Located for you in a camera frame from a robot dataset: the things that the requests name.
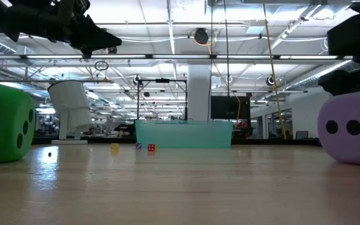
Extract black metal table frame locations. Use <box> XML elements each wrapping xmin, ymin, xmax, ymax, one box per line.
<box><xmin>31</xmin><ymin>136</ymin><xmax>322</xmax><ymax>147</ymax></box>

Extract yellow cable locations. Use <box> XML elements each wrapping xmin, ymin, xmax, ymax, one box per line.
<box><xmin>262</xmin><ymin>0</ymin><xmax>288</xmax><ymax>140</ymax></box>

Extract black monitor screen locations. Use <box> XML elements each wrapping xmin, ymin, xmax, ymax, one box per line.
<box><xmin>210</xmin><ymin>96</ymin><xmax>251</xmax><ymax>121</ymax></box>

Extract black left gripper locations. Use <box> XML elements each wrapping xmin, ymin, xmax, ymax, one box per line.
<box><xmin>11</xmin><ymin>0</ymin><xmax>123</xmax><ymax>59</ymax></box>

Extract white cylindrical device on stand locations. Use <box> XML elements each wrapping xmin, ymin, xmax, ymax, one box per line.
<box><xmin>47</xmin><ymin>80</ymin><xmax>94</xmax><ymax>146</ymax></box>

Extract black ceiling cable reel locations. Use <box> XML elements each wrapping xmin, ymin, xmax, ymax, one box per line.
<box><xmin>193</xmin><ymin>27</ymin><xmax>210</xmax><ymax>45</ymax></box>

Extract long horizontal light bar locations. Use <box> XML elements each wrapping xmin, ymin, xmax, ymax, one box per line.
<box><xmin>0</xmin><ymin>54</ymin><xmax>354</xmax><ymax>61</ymax></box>

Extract large green foam die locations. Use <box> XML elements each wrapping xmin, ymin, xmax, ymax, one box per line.
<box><xmin>0</xmin><ymin>83</ymin><xmax>37</xmax><ymax>166</ymax></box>

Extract large purple foam die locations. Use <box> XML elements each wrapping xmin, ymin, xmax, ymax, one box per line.
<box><xmin>317</xmin><ymin>92</ymin><xmax>360</xmax><ymax>166</ymax></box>

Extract black rig frame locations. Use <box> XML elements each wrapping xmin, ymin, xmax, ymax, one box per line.
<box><xmin>136</xmin><ymin>78</ymin><xmax>188</xmax><ymax>121</ymax></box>

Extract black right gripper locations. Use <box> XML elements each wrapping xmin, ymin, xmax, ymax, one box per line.
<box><xmin>317</xmin><ymin>1</ymin><xmax>360</xmax><ymax>96</ymax></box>

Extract teal translucent plastic bin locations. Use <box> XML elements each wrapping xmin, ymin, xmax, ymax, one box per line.
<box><xmin>135</xmin><ymin>120</ymin><xmax>234</xmax><ymax>149</ymax></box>

